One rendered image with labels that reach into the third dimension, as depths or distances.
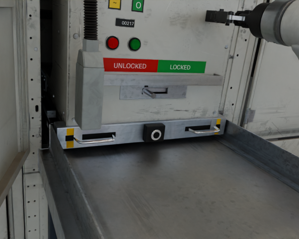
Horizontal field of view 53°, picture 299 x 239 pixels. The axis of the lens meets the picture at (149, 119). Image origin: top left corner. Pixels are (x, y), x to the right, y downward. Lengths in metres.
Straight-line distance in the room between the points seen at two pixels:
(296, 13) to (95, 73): 0.41
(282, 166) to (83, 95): 0.55
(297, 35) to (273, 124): 0.67
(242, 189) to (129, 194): 0.27
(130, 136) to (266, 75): 0.54
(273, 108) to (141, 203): 0.73
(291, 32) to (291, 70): 0.60
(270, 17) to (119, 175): 0.48
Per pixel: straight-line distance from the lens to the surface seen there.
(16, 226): 0.99
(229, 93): 1.08
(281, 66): 1.19
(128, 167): 0.78
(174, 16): 0.85
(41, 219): 0.98
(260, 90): 1.14
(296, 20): 0.63
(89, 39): 0.68
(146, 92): 0.82
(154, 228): 0.59
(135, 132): 0.86
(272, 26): 0.67
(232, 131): 1.02
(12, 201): 0.94
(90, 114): 0.69
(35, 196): 0.94
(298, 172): 0.87
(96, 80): 0.67
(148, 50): 0.83
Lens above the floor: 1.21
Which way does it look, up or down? 19 degrees down
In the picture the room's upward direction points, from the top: 6 degrees clockwise
